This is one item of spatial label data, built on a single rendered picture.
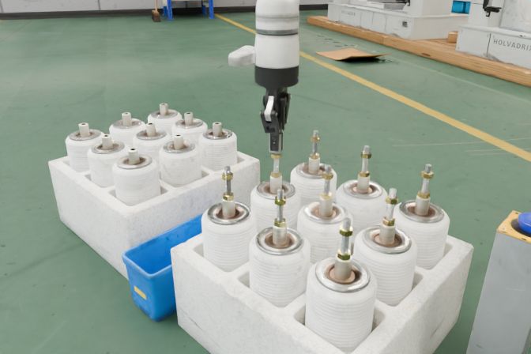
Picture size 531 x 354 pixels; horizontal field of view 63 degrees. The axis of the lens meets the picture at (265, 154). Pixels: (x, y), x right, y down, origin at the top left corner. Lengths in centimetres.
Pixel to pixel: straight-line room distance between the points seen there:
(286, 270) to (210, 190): 43
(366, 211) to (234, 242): 25
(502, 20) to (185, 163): 279
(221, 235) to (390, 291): 28
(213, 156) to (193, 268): 39
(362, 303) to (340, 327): 5
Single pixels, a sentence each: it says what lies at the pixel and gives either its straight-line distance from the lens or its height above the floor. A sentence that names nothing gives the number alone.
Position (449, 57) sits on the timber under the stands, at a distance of 345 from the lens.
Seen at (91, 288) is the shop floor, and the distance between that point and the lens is 106.
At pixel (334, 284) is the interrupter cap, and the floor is 25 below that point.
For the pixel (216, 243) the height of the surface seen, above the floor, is 22.
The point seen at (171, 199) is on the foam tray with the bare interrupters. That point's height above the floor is 17.
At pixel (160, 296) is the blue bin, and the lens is 90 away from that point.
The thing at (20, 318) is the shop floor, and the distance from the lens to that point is 105.
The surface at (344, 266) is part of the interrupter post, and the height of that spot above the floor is 27.
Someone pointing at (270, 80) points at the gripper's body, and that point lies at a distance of 72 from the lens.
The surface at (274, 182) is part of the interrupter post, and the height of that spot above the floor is 27.
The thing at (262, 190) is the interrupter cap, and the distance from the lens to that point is 82.
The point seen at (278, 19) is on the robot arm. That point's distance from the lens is 70.
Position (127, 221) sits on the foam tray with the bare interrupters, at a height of 17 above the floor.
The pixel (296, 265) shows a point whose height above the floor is 24.
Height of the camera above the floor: 64
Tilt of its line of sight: 23 degrees down
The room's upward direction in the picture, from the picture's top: straight up
